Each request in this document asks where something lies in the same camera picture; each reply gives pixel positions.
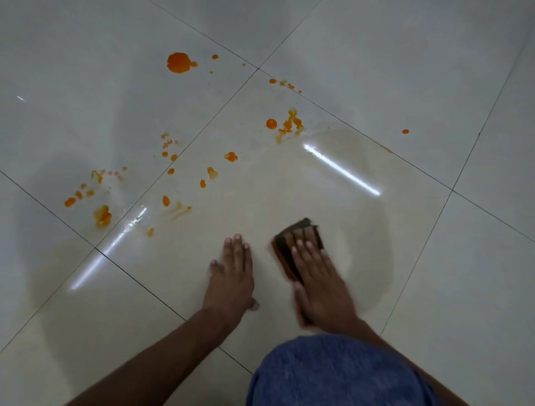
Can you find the person's right hand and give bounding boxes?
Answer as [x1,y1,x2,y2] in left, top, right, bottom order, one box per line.
[291,228,362,334]

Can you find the person's left hand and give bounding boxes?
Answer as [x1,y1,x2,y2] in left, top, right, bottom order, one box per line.
[202,234,260,320]

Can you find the orange and dark scrubbing sponge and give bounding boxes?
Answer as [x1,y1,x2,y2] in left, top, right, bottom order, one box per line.
[270,217,325,327]

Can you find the person's left forearm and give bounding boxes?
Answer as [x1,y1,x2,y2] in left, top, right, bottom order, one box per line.
[64,307,235,406]

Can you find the person's blue trouser leg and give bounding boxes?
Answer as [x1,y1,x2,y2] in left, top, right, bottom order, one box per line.
[245,333,444,406]

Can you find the scattered orange sauce spots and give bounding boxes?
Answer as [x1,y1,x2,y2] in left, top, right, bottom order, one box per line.
[64,54,410,240]

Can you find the large orange sauce blob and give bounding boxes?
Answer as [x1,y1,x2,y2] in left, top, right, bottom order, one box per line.
[167,52,199,74]

